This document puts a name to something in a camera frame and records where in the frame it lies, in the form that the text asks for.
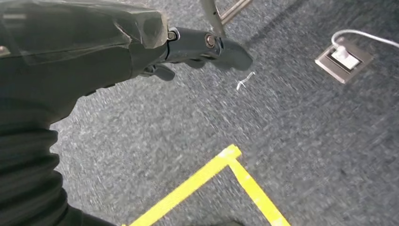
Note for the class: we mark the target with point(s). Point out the grey floor socket box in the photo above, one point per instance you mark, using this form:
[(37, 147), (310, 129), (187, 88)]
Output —
[(343, 60)]

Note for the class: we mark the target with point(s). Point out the white floor scrap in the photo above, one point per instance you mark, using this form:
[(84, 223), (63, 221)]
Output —
[(244, 81)]

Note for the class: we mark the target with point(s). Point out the yellow floor tape square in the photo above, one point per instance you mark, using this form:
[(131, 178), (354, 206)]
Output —
[(202, 177)]

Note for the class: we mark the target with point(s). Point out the ribbed grey left arm sleeve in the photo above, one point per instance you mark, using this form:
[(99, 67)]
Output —
[(28, 174)]

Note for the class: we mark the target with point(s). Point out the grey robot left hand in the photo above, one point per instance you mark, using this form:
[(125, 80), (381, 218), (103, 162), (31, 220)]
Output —
[(78, 46)]

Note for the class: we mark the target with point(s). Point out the stainless steel workbench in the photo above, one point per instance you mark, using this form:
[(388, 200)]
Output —
[(215, 18)]

